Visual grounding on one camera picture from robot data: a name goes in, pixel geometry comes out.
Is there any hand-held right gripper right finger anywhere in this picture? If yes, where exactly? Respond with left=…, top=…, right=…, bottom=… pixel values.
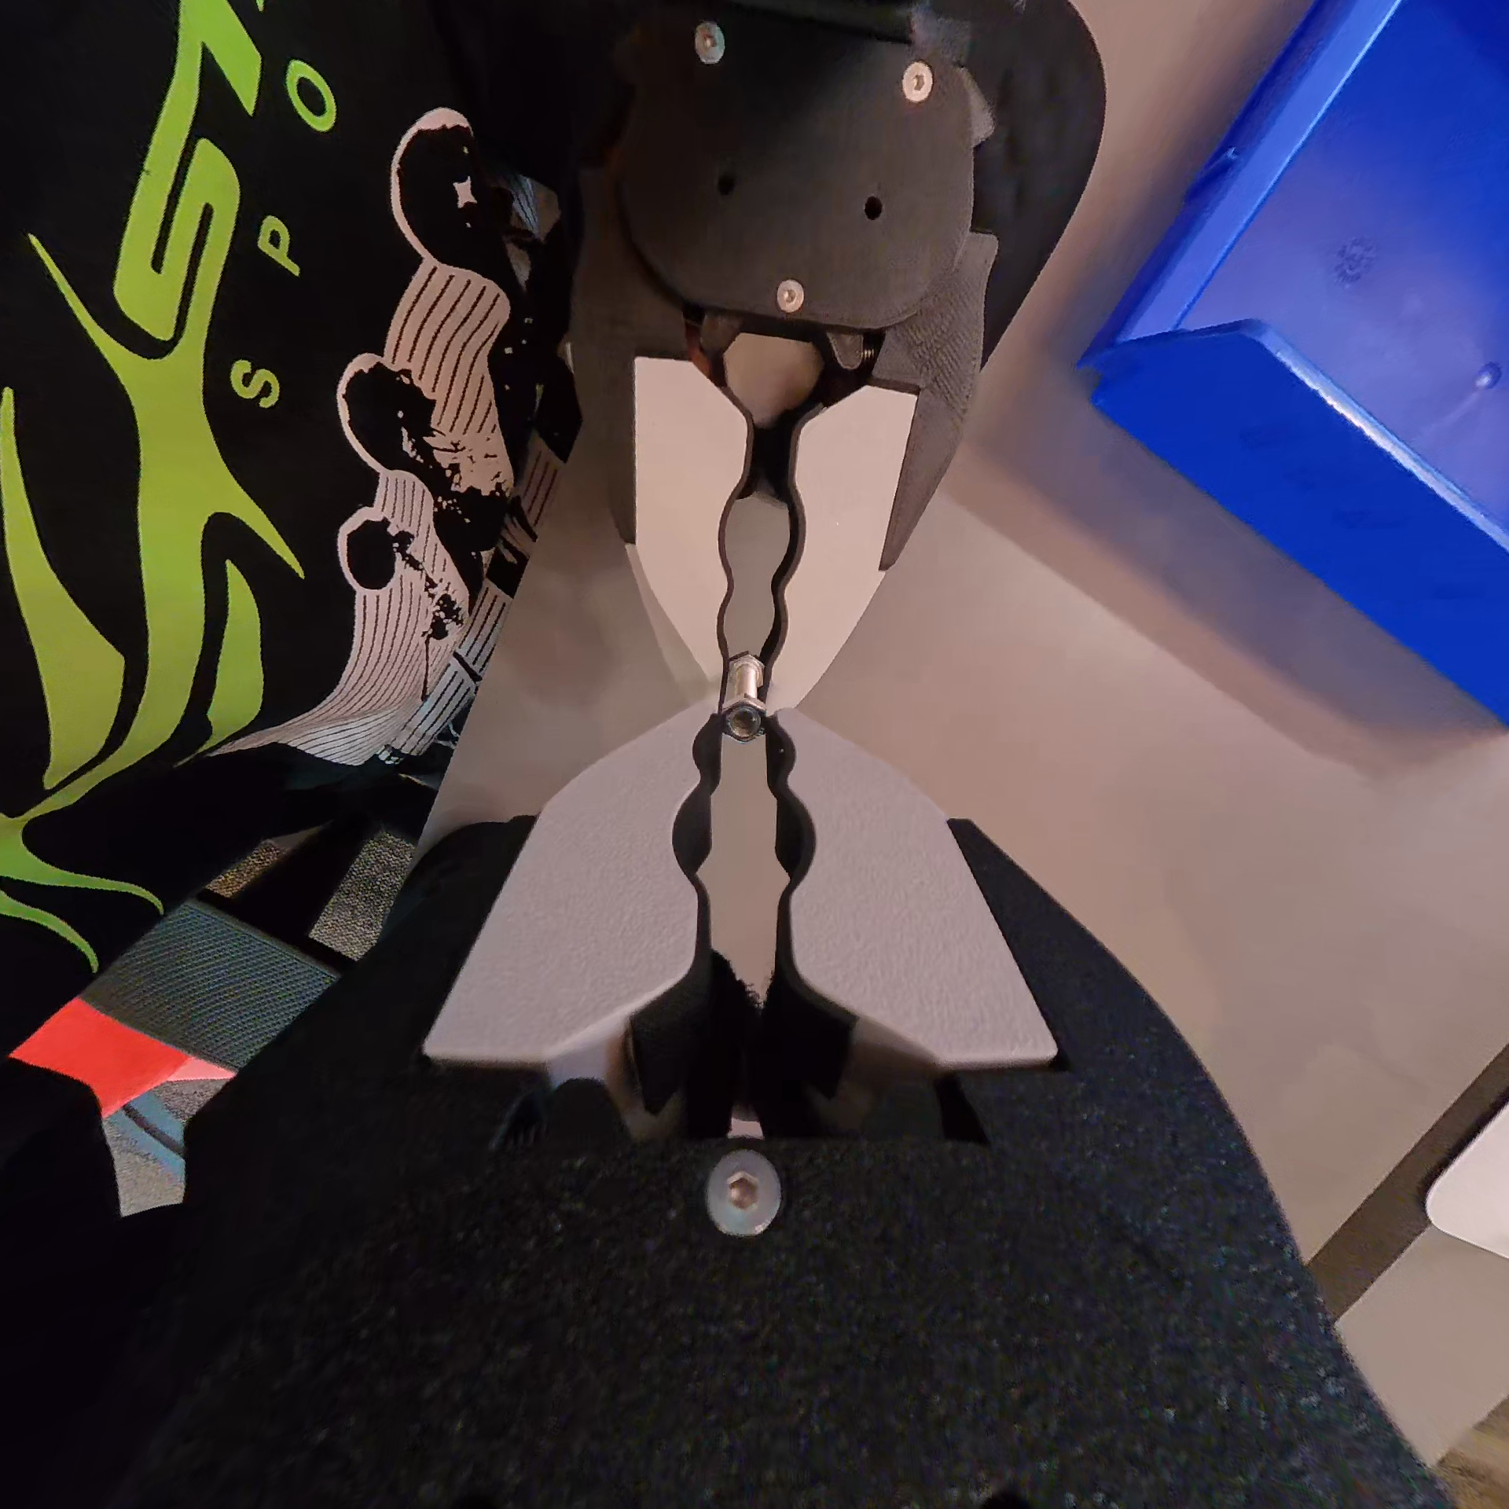
left=766, top=704, right=1063, bottom=1110

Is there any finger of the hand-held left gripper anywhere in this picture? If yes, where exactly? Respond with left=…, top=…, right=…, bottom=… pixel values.
left=418, top=353, right=757, bottom=837
left=764, top=382, right=923, bottom=709

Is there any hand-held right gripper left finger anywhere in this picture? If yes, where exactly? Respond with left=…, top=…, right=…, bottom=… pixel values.
left=425, top=704, right=736, bottom=1110

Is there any blue plastic bin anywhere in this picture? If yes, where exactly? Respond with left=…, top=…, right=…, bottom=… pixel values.
left=1077, top=0, right=1509, bottom=725

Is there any white sign stand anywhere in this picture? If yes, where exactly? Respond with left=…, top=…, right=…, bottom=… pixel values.
left=1424, top=1104, right=1509, bottom=1264

